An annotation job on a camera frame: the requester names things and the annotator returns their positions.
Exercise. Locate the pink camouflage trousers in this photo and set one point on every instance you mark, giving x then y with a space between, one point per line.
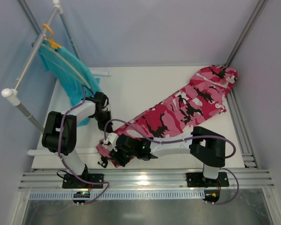
201 99

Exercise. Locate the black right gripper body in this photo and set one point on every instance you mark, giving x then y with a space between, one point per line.
119 155

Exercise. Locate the grey slotted cable duct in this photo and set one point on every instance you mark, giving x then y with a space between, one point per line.
117 195

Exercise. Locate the aluminium frame rail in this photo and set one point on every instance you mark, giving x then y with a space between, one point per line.
143 179

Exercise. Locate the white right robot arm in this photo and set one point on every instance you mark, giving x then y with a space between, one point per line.
203 144

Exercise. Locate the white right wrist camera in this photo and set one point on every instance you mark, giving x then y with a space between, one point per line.
110 142

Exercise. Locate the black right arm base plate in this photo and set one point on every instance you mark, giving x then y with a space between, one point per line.
197 180

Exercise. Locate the turquoise t-shirt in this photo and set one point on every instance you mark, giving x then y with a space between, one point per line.
70 75

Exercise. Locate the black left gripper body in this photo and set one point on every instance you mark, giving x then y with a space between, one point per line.
104 120

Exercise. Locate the orange plastic hanger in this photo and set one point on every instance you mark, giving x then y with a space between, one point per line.
51 38

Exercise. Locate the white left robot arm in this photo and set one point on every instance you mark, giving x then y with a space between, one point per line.
60 132

